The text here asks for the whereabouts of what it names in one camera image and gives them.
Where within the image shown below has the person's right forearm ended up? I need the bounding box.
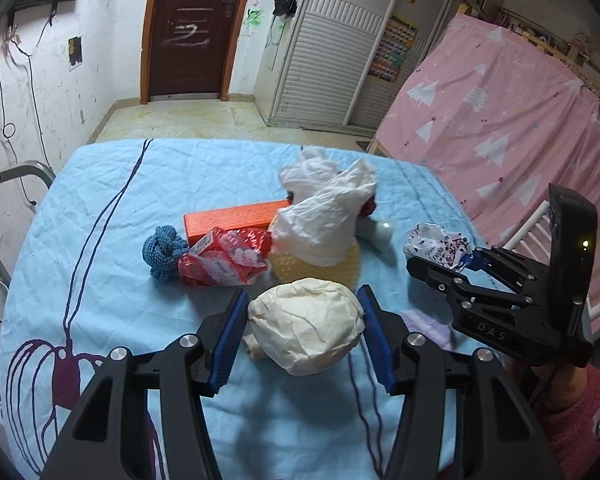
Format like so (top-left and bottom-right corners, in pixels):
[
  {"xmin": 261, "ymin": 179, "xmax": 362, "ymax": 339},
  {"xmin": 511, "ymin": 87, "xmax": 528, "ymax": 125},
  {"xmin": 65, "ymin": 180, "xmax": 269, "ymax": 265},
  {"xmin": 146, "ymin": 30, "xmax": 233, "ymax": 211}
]
[{"xmin": 510, "ymin": 360, "xmax": 600, "ymax": 480}]

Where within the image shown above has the light blue quilted sheet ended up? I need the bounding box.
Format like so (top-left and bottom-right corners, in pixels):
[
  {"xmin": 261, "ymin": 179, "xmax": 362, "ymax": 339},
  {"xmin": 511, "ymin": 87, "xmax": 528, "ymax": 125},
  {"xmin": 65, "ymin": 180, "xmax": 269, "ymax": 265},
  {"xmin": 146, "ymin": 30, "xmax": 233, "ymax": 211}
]
[{"xmin": 0, "ymin": 139, "xmax": 486, "ymax": 480}]

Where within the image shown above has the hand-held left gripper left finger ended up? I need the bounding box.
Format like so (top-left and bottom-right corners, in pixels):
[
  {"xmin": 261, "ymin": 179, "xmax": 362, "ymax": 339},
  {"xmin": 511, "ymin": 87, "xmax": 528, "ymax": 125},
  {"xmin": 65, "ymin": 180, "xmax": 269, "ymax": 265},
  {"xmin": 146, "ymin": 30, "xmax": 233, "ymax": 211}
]
[{"xmin": 40, "ymin": 288, "xmax": 251, "ymax": 480}]

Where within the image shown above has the pink tree-print curtain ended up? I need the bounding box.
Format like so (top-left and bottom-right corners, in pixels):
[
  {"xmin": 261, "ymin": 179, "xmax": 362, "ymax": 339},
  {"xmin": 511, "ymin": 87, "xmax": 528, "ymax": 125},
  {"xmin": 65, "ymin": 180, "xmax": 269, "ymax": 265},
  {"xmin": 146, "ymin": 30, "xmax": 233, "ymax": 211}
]
[{"xmin": 375, "ymin": 14, "xmax": 600, "ymax": 336}]

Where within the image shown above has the white plastic bag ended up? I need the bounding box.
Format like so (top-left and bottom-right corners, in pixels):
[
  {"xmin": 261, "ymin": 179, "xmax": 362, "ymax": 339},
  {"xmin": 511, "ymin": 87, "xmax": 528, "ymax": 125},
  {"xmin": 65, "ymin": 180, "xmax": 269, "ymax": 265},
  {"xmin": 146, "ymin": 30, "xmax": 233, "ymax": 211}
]
[{"xmin": 267, "ymin": 146, "xmax": 378, "ymax": 267}]

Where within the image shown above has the red snack wrapper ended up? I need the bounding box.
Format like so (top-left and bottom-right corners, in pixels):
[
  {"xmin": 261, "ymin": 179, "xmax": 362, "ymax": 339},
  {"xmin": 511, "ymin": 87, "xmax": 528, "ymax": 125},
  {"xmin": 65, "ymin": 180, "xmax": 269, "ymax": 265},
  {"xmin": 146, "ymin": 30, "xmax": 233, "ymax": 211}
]
[{"xmin": 177, "ymin": 226, "xmax": 275, "ymax": 288}]

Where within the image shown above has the dark brown door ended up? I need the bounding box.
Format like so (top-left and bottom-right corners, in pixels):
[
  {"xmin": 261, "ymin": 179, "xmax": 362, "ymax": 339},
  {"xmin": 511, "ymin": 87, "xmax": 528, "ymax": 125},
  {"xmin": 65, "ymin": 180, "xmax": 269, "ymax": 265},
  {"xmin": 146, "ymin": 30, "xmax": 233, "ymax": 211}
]
[{"xmin": 140, "ymin": 0, "xmax": 258, "ymax": 106}]

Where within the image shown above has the blue knitted cloth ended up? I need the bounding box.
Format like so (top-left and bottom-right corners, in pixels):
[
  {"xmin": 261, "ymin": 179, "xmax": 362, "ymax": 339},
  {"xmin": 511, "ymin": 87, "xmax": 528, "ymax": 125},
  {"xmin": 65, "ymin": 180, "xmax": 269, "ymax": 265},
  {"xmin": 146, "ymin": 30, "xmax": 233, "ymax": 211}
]
[{"xmin": 142, "ymin": 225, "xmax": 191, "ymax": 281}]

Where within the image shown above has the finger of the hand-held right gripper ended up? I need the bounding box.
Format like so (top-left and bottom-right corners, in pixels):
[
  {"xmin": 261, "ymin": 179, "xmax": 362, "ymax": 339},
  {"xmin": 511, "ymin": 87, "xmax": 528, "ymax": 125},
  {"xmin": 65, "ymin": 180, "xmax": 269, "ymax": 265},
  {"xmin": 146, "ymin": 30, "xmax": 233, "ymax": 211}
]
[
  {"xmin": 406, "ymin": 255, "xmax": 536, "ymax": 311},
  {"xmin": 472, "ymin": 246, "xmax": 551, "ymax": 292}
]

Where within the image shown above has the black wall cable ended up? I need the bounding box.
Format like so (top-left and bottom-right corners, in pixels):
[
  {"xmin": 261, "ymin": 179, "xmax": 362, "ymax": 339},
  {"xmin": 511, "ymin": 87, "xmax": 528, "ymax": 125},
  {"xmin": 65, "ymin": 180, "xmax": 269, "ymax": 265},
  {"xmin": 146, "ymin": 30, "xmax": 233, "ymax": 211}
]
[{"xmin": 0, "ymin": 2, "xmax": 56, "ymax": 206}]

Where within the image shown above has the colourful chart poster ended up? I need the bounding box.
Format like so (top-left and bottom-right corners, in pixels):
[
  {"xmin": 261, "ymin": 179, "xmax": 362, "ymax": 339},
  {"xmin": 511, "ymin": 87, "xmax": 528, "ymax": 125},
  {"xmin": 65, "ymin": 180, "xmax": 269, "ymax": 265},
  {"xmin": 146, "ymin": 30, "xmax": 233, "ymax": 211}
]
[{"xmin": 367, "ymin": 15, "xmax": 421, "ymax": 83}]

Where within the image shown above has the yellow spiky brush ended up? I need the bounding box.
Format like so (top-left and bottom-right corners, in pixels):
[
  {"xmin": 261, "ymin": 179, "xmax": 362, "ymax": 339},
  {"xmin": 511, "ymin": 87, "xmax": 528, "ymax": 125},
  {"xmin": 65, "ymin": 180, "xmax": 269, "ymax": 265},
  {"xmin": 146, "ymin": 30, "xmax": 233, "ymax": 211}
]
[{"xmin": 267, "ymin": 240, "xmax": 363, "ymax": 291}]

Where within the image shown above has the white plastic bottle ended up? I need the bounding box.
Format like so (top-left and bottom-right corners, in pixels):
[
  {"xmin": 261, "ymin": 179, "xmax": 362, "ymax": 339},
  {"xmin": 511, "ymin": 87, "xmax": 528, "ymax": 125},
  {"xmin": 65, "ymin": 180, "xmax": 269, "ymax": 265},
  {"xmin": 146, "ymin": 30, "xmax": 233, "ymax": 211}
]
[{"xmin": 355, "ymin": 220, "xmax": 398, "ymax": 251}]

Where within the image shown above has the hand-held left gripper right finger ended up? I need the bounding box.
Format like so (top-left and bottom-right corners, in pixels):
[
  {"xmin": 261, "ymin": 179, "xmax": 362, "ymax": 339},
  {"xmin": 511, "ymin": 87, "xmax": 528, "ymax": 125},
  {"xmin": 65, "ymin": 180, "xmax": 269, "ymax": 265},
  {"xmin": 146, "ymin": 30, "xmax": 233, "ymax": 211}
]
[{"xmin": 356, "ymin": 285, "xmax": 563, "ymax": 480}]

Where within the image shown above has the metal chair back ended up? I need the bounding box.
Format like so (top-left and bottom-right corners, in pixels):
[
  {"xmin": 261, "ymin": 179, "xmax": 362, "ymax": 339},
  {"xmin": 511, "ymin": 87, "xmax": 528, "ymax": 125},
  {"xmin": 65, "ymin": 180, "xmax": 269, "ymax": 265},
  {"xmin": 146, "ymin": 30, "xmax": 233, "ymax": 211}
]
[{"xmin": 0, "ymin": 160, "xmax": 56, "ymax": 286}]

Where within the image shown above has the purple cloth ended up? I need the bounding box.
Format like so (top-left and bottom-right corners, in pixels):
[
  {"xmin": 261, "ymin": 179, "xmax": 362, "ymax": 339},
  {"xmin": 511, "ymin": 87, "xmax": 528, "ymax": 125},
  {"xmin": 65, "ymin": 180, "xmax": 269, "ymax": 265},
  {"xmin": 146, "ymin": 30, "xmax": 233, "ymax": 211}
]
[{"xmin": 399, "ymin": 310, "xmax": 458, "ymax": 351}]

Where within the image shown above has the cream paper ball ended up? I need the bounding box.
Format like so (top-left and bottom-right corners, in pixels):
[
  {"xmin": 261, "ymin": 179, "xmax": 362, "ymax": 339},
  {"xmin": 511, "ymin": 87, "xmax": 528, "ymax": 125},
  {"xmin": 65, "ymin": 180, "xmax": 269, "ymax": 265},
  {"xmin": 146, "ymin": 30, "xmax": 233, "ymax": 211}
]
[{"xmin": 243, "ymin": 278, "xmax": 367, "ymax": 376}]

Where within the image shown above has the white slatted wardrobe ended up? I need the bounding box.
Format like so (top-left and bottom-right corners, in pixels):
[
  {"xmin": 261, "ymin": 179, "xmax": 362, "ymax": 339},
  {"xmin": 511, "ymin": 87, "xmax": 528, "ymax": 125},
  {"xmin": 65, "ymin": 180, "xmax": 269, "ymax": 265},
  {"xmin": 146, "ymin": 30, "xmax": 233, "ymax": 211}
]
[{"xmin": 267, "ymin": 0, "xmax": 511, "ymax": 138}]

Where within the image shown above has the printed white wrapper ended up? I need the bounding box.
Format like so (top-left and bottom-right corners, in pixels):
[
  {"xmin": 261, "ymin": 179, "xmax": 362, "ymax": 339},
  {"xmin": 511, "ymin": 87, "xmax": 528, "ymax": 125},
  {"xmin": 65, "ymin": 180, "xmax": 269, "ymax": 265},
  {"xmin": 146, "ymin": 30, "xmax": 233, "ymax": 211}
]
[{"xmin": 404, "ymin": 223, "xmax": 473, "ymax": 273}]

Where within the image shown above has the orange cardboard box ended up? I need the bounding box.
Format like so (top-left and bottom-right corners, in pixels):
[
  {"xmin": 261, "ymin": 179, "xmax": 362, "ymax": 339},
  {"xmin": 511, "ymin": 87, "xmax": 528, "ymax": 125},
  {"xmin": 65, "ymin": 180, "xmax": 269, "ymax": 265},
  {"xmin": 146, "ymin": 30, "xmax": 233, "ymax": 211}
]
[{"xmin": 183, "ymin": 199, "xmax": 292, "ymax": 246}]

